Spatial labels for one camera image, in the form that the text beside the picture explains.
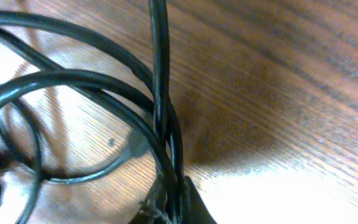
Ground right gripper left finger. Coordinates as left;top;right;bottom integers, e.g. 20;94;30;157
129;177;172;224

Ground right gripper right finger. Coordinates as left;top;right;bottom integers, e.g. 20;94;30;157
181;176;217;224

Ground black usb cable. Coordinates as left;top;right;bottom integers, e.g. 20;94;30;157
0;83;152;224
0;0;186;224

